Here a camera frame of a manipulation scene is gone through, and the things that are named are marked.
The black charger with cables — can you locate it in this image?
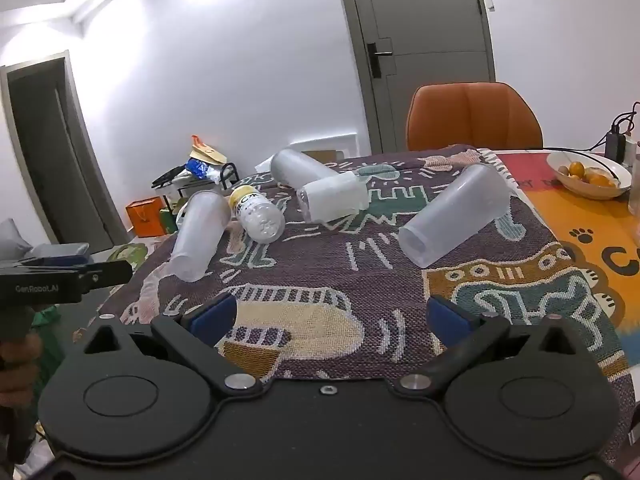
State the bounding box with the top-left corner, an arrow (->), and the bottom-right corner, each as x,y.
588,101 -> 639,167

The translucent plastic cup right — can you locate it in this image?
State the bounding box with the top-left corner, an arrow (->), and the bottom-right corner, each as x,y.
398,164 -> 511,269

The clear cup with white sleeve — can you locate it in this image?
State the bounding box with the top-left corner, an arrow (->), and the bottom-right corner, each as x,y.
296,171 -> 370,223

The orange shopping bag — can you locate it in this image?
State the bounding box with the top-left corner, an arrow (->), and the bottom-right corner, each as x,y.
126,196 -> 165,237

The dark open doorway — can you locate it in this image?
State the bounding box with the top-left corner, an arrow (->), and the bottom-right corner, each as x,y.
1,53 -> 128,252

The lemon vitamin C bottle cup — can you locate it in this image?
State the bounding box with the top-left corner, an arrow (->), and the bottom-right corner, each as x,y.
229,185 -> 285,244

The orange cartoon table mat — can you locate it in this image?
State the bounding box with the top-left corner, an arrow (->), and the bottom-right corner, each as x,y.
498,150 -> 639,352

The translucent plastic cup left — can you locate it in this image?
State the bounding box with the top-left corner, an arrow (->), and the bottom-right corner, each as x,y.
169,191 -> 231,283

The black rack with clutter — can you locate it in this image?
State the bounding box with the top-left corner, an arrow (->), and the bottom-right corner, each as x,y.
151,136 -> 240,214

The person's left hand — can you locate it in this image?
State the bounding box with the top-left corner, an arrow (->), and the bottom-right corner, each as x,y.
0,333 -> 42,408

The orange chair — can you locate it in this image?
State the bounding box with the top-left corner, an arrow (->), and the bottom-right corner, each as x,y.
406,82 -> 544,151

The grey sofa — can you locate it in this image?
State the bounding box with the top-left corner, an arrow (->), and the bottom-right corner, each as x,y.
0,218 -> 92,266

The translucent plastic cup back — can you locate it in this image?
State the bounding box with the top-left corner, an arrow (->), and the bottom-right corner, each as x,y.
270,148 -> 336,190

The translucent plastic cup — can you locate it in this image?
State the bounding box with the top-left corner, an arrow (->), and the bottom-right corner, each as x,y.
270,148 -> 336,190
398,164 -> 511,269
169,191 -> 231,283

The white bowl of oranges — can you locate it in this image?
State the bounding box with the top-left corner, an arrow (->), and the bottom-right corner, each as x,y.
546,151 -> 632,200

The purple patterned woven blanket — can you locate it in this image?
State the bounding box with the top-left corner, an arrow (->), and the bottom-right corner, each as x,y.
101,144 -> 634,462

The grey door with handle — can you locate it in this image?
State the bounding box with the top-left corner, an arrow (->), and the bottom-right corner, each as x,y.
342,0 -> 496,154

